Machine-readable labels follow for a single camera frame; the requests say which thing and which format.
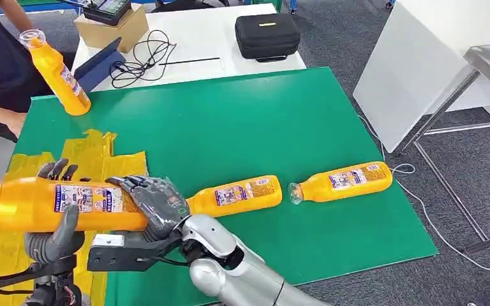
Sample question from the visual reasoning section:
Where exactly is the white table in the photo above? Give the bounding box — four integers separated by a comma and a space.
70, 3, 307, 94

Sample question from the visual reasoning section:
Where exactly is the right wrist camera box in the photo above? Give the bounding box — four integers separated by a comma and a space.
86, 231, 183, 273

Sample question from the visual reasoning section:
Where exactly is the black chair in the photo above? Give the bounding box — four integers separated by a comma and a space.
152, 0, 231, 13

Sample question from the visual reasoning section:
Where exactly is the green table mat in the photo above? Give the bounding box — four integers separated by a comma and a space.
12, 67, 440, 306

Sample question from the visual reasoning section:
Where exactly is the cardboard box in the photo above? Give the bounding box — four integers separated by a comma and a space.
74, 3, 149, 54

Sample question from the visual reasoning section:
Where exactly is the orange drink bottle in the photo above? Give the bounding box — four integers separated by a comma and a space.
0, 177, 149, 233
287, 161, 394, 206
186, 175, 283, 219
19, 29, 92, 117

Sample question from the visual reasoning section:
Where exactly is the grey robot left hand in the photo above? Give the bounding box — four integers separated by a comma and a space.
24, 158, 91, 266

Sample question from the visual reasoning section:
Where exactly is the thin black rod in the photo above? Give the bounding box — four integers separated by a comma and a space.
159, 57, 222, 67

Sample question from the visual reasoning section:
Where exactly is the black handheld controller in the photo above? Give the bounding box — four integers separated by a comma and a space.
61, 0, 133, 27

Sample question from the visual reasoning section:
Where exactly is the blue tablet case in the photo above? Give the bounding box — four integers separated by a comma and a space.
73, 37, 126, 93

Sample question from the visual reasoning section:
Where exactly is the black carrying case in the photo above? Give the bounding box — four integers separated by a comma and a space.
234, 12, 302, 63

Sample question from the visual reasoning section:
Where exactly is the black coiled cable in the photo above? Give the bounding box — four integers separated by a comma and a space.
108, 29, 177, 89

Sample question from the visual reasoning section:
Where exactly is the person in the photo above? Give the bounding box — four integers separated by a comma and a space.
0, 0, 56, 145

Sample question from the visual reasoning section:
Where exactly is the white floor cable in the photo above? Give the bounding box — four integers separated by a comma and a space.
356, 113, 490, 280

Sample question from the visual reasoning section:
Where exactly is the white cabinet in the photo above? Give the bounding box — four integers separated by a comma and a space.
352, 0, 490, 154

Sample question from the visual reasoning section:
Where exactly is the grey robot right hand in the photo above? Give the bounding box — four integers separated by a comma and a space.
105, 175, 191, 244

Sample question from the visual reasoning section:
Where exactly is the green crate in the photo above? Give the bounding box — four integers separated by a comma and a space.
244, 0, 283, 10

